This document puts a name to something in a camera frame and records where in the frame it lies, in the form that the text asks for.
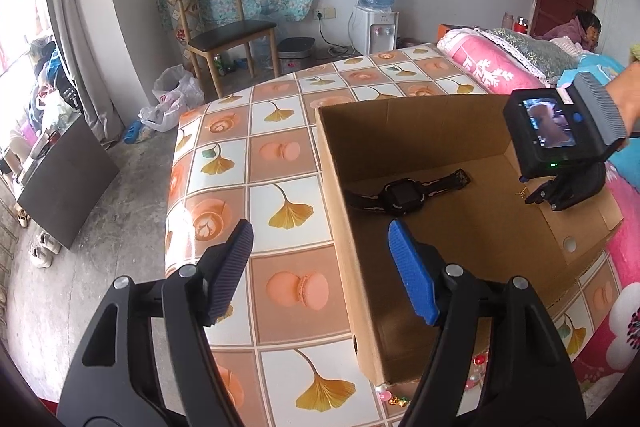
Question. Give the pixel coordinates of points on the grey floral pillow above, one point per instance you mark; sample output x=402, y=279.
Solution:
x=535, y=49

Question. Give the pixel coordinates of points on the brown cardboard box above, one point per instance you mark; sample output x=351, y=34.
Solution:
x=475, y=232

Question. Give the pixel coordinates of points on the ginkgo leaf patterned tablecloth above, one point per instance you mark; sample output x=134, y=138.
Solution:
x=280, y=157

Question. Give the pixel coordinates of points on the white plastic bag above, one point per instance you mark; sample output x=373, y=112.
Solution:
x=170, y=102

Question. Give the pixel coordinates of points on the dark cabinet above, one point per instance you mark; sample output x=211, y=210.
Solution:
x=70, y=177

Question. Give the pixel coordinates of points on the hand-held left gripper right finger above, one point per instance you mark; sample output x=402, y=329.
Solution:
x=412, y=272

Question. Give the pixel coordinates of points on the white shoes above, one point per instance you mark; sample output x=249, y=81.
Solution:
x=44, y=249

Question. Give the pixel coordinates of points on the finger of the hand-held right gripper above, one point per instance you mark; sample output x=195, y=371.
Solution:
x=547, y=194

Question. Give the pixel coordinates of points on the pile of clothes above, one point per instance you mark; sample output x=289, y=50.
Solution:
x=50, y=82

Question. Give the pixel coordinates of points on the grey bin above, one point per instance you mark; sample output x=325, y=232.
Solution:
x=296, y=54

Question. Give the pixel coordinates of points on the black wrist watch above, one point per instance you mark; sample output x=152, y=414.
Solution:
x=400, y=194

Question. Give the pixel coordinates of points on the grey curtain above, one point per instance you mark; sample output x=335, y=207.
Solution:
x=85, y=32

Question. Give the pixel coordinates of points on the pink rolled quilt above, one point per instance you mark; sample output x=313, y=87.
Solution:
x=490, y=62

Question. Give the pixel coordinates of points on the wooden chair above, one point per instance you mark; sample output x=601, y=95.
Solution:
x=232, y=32

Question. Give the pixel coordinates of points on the blue slipper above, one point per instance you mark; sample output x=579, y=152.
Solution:
x=132, y=132

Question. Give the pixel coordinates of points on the green can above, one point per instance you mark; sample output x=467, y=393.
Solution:
x=219, y=66

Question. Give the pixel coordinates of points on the person's right forearm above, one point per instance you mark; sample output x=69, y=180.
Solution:
x=627, y=97

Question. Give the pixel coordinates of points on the white water dispenser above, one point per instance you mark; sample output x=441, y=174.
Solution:
x=375, y=32

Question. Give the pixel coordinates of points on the wall outlet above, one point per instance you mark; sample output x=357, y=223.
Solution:
x=324, y=13

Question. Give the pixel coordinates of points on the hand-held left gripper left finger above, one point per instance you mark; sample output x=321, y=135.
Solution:
x=232, y=267

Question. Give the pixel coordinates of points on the printed paper bag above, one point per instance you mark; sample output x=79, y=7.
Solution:
x=177, y=12

